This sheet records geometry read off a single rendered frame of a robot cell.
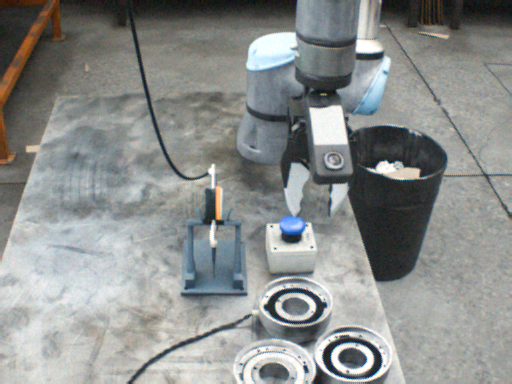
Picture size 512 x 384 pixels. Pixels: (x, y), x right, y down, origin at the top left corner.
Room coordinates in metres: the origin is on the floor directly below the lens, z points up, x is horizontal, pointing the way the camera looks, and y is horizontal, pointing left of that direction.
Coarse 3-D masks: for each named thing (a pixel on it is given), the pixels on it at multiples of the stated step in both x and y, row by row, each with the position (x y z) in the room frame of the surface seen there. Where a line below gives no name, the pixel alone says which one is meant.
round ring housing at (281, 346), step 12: (252, 348) 0.63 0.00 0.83; (264, 348) 0.63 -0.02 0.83; (276, 348) 0.63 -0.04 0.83; (288, 348) 0.63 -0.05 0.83; (300, 348) 0.62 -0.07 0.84; (240, 360) 0.61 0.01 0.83; (264, 360) 0.61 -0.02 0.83; (276, 360) 0.61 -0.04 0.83; (300, 360) 0.61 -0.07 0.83; (312, 360) 0.60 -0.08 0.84; (240, 372) 0.59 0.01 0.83; (252, 372) 0.59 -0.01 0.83; (264, 372) 0.61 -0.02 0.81; (276, 372) 0.61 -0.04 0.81; (288, 372) 0.60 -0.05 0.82; (312, 372) 0.58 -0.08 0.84
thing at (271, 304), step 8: (288, 288) 0.76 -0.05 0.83; (296, 288) 0.76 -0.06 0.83; (272, 296) 0.74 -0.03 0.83; (280, 296) 0.74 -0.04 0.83; (312, 296) 0.74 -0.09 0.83; (264, 304) 0.72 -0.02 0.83; (272, 304) 0.72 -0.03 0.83; (320, 304) 0.72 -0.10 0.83; (272, 312) 0.71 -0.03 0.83; (320, 312) 0.71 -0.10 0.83; (280, 320) 0.69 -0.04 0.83; (288, 320) 0.69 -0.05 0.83; (296, 320) 0.69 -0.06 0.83; (304, 320) 0.69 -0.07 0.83; (312, 320) 0.69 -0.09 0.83
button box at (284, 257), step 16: (272, 224) 0.89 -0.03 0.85; (272, 240) 0.85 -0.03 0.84; (288, 240) 0.85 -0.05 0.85; (304, 240) 0.85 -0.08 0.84; (272, 256) 0.82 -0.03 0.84; (288, 256) 0.82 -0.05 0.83; (304, 256) 0.83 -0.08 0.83; (272, 272) 0.82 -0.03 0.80; (288, 272) 0.82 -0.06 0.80; (304, 272) 0.83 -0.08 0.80
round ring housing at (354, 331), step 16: (352, 336) 0.66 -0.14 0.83; (368, 336) 0.66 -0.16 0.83; (320, 352) 0.63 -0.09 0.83; (336, 352) 0.63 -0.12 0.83; (352, 352) 0.64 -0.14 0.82; (368, 352) 0.63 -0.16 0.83; (384, 352) 0.63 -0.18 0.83; (320, 368) 0.59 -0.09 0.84; (368, 368) 0.60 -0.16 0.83; (384, 368) 0.60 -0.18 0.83
